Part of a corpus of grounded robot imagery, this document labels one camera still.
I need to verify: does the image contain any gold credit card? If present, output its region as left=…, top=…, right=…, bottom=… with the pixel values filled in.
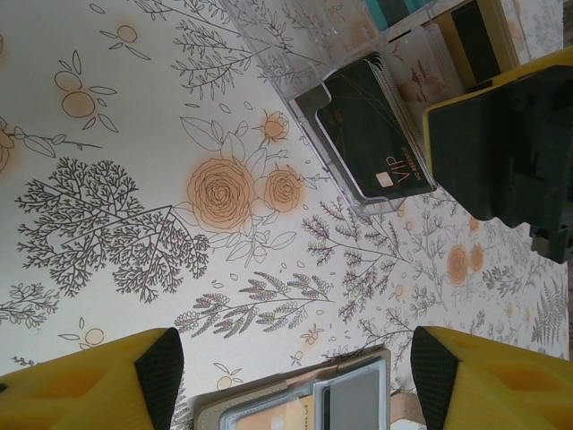
left=232, top=393, right=317, bottom=430

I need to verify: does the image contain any grey leather card holder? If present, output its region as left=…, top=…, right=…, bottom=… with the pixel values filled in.
left=190, top=348, right=431, bottom=430

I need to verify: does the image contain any white card stack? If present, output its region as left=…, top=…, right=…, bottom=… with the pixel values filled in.
left=385, top=22, right=469, bottom=118

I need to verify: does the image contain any clear acrylic card organizer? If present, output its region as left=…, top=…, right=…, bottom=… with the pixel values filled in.
left=223, top=0, right=529, bottom=217

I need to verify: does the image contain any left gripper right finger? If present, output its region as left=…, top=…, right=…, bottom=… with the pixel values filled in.
left=411, top=324, right=573, bottom=430

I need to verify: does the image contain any teal card stack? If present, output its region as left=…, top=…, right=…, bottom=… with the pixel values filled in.
left=364, top=0, right=439, bottom=27

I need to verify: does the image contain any black card stack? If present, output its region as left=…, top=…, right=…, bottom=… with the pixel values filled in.
left=314, top=50, right=439, bottom=202

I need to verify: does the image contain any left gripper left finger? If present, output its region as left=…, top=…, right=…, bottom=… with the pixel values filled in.
left=0, top=326, right=184, bottom=430

